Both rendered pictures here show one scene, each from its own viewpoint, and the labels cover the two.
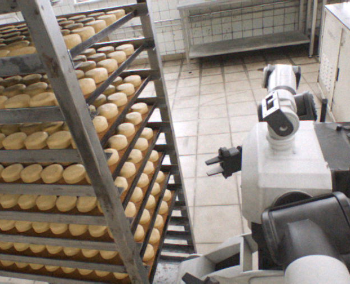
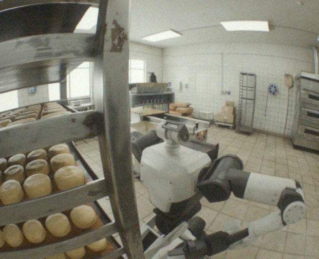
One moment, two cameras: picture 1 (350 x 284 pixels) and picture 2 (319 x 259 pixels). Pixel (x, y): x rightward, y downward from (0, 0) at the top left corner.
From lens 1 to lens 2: 0.45 m
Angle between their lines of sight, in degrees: 57
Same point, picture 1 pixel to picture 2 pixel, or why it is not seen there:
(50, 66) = (115, 37)
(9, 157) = not seen: outside the picture
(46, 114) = (50, 131)
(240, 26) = not seen: hidden behind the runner
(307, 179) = (202, 160)
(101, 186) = (133, 217)
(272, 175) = (190, 164)
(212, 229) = not seen: hidden behind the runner
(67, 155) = (73, 198)
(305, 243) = (243, 174)
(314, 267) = (256, 176)
